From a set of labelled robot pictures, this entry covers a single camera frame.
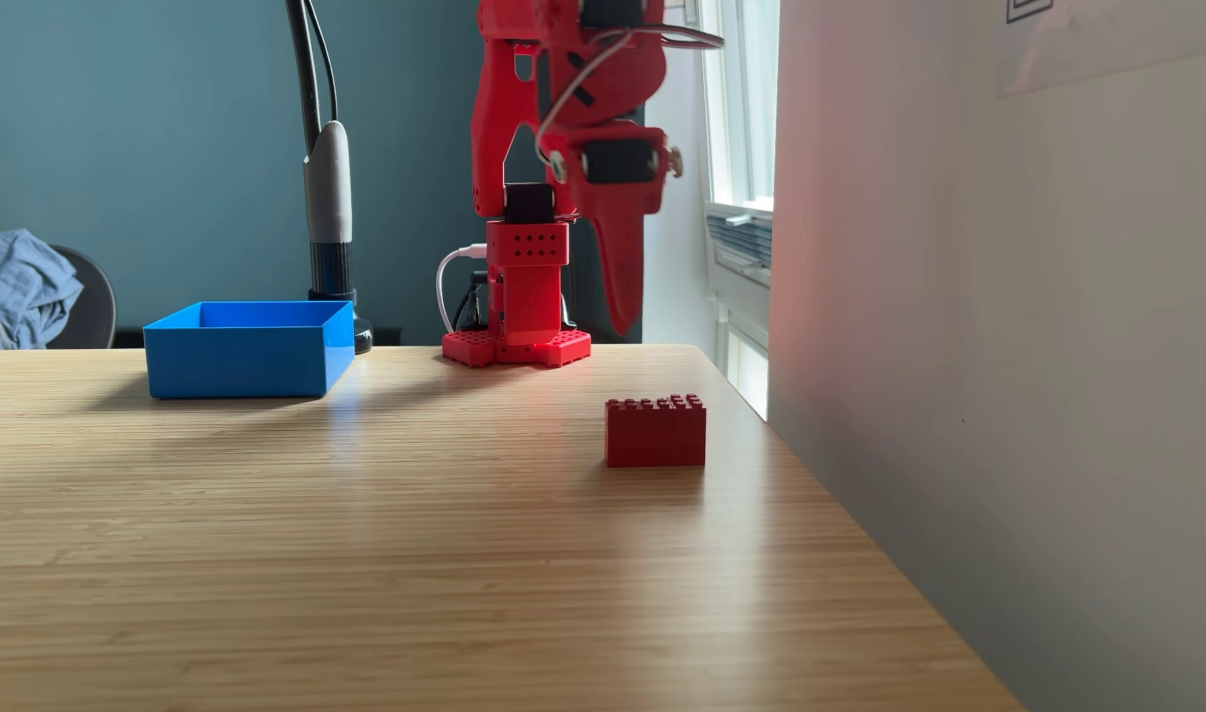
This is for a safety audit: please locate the black arm motor cable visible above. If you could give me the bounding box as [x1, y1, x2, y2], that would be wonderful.
[656, 22, 726, 51]

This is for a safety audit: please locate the black office chair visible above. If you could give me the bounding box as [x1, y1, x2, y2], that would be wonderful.
[47, 244, 119, 350]

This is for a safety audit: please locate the window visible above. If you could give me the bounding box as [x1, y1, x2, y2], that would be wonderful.
[700, 0, 782, 215]

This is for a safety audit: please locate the white robot power cable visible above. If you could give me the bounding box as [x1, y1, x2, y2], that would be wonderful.
[435, 242, 492, 336]

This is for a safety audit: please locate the black gooseneck camera stand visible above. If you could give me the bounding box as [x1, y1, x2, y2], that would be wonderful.
[283, 0, 375, 356]

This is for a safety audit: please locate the blue plastic bin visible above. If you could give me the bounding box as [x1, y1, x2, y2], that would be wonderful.
[142, 299, 357, 401]

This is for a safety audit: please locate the blue denim garment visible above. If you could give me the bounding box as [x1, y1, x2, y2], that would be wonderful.
[0, 228, 85, 352]

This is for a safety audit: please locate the red lego brick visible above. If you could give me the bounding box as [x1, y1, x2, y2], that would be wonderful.
[604, 392, 708, 469]

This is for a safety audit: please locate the white window vent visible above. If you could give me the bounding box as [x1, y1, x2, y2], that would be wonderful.
[706, 204, 775, 298]

